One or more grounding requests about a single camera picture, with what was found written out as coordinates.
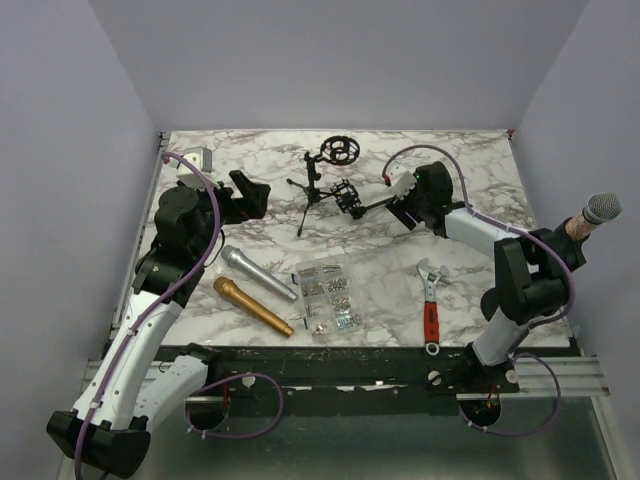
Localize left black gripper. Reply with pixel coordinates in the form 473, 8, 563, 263
180, 170, 270, 258

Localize black round-base shock-mount stand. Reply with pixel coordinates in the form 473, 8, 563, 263
330, 179, 394, 220

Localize grey microphone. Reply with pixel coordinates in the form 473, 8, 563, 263
221, 245, 298, 303

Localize black tripod microphone stand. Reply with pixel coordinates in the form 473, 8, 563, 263
286, 135, 361, 238

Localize gold microphone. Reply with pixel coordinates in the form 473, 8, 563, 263
213, 276, 294, 338

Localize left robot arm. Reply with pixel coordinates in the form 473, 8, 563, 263
47, 170, 271, 479

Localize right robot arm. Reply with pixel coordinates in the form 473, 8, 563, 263
384, 161, 585, 392

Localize black round-base clip stand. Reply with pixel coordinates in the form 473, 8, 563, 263
480, 216, 591, 321

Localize clear plastic screw box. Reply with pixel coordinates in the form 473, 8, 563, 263
294, 255, 365, 343

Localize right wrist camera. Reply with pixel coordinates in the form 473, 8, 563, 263
382, 170, 417, 200

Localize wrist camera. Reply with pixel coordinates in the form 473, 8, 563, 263
382, 170, 417, 200
163, 146, 214, 190

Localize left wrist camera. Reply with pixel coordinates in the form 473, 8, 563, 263
163, 146, 214, 190

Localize red-handled adjustable wrench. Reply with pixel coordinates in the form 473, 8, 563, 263
417, 258, 451, 356

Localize black front mounting rail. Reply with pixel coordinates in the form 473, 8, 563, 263
144, 344, 521, 419

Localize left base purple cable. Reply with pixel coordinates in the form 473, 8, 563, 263
187, 372, 287, 441

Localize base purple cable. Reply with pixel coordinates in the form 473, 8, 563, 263
457, 352, 562, 438
187, 372, 287, 441

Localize cork-handle silver-head microphone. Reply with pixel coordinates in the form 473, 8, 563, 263
565, 192, 622, 242

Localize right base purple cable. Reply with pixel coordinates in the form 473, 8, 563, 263
457, 352, 562, 438

